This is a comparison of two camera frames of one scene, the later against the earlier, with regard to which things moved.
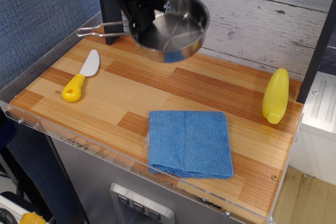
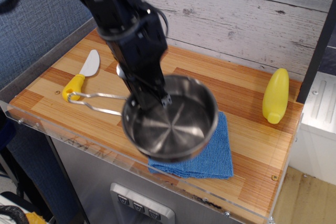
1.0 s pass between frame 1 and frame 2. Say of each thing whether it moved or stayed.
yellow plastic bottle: stayed
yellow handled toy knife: stayed
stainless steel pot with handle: moved
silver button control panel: stayed
